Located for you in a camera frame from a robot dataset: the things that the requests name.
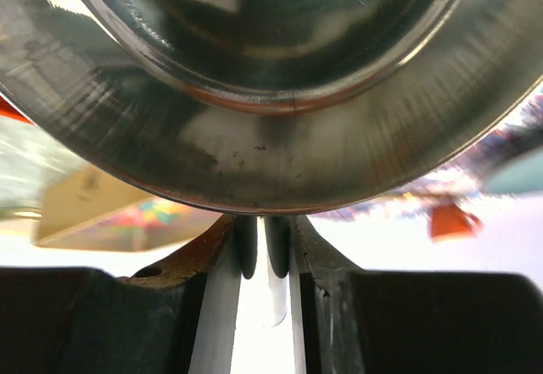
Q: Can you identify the silver metal scoop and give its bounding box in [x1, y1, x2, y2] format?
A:
[1, 0, 542, 215]

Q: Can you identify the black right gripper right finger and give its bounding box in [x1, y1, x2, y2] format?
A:
[289, 216, 363, 373]

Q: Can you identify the orange tray of candies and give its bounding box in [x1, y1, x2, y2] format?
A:
[0, 97, 33, 125]

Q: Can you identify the gold tin of star candies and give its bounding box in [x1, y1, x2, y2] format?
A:
[36, 166, 221, 253]

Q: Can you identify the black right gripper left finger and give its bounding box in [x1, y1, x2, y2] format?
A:
[131, 216, 241, 373]

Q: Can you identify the orange coffee cup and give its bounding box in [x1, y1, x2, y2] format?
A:
[428, 203, 483, 243]

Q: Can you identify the teal ceramic plate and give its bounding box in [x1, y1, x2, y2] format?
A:
[482, 147, 542, 195]

